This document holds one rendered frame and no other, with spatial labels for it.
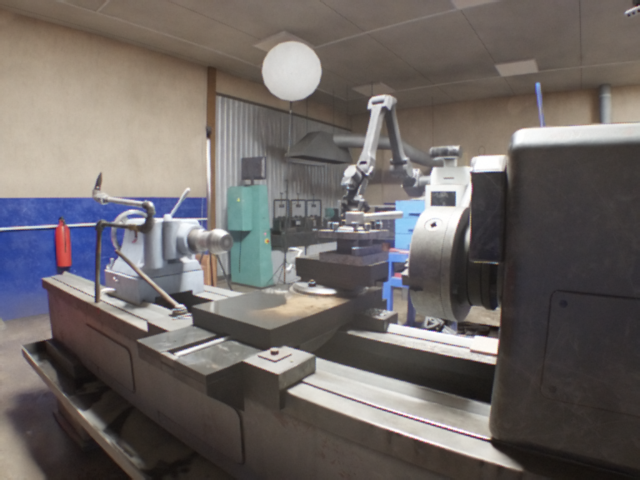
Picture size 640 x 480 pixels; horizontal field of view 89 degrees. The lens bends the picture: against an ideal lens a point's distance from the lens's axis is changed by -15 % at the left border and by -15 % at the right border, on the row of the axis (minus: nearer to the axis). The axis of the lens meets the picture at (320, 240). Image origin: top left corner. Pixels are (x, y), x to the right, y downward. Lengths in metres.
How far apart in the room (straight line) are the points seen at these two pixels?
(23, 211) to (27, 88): 1.37
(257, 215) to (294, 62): 2.14
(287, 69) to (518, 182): 4.38
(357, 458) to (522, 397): 0.35
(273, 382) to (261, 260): 4.69
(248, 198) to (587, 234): 5.10
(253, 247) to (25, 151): 3.13
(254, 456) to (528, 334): 0.73
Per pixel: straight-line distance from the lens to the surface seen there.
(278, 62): 4.85
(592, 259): 0.58
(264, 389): 0.85
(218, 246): 1.30
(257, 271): 5.52
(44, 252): 5.02
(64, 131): 5.15
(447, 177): 2.09
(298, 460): 0.94
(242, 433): 1.06
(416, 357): 1.07
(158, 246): 1.47
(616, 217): 0.58
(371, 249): 1.17
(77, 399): 1.89
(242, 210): 5.38
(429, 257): 0.75
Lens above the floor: 1.22
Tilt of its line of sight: 5 degrees down
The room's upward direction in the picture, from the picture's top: straight up
